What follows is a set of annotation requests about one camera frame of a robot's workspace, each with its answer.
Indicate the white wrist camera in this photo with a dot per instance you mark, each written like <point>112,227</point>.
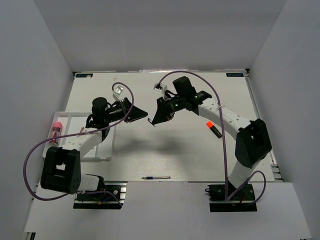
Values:
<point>162,88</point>
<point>116,93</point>

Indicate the white divided plastic tray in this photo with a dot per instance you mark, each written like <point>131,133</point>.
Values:
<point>73,122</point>

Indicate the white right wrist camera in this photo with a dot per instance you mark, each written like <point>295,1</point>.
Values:
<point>162,88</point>

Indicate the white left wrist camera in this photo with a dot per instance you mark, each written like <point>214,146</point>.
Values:
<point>116,93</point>

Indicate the blue ballpoint pen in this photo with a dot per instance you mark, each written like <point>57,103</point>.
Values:
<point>156,178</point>

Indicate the orange cap black highlighter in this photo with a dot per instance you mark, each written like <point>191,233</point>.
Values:
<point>213,128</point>

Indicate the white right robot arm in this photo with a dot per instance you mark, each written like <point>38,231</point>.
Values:
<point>252,141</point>

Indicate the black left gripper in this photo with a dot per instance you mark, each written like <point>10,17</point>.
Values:
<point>135,114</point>

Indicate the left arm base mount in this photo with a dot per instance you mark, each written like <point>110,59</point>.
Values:
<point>113,193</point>

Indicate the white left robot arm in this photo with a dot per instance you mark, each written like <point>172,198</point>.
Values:
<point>62,165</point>

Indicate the pink cap clear tube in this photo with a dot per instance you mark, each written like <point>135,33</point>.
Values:
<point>55,132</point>

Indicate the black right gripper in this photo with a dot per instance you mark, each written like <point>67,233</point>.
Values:
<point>163,113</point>

